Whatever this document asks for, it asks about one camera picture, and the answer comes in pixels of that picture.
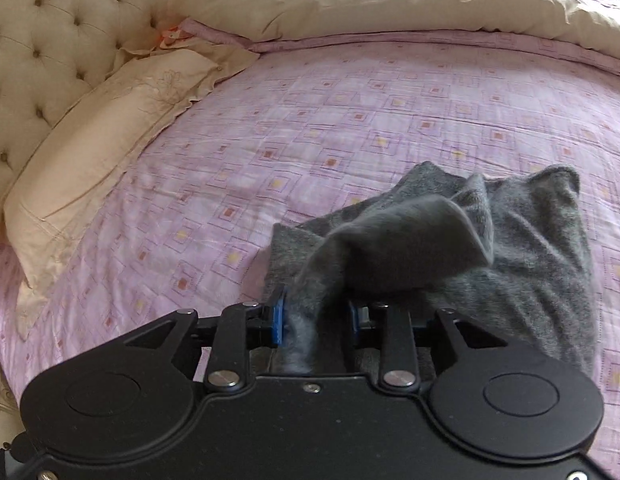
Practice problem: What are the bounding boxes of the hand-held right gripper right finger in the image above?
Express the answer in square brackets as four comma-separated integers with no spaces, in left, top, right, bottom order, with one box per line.
[346,300,511,394]

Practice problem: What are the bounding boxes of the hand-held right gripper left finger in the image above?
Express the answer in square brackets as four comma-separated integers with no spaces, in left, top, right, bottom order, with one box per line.
[122,285,289,394]

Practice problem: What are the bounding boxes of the grey argyle sweater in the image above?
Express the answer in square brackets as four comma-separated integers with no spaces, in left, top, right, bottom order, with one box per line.
[262,160,598,378]

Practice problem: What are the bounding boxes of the pink patterned bedsheet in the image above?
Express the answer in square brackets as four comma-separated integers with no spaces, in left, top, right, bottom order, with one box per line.
[0,17,620,466]

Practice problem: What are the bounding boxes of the cream embroidered pillow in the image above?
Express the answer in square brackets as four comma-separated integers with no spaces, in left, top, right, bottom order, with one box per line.
[0,50,258,338]

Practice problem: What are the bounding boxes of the small orange white cloth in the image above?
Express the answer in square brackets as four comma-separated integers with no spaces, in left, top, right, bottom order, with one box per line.
[152,22,184,52]

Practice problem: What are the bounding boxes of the beige duvet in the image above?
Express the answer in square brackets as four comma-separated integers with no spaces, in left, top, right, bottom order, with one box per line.
[170,0,620,75]

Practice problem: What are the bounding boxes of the cream tufted headboard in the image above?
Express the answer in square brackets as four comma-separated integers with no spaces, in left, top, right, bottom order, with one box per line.
[0,0,203,203]

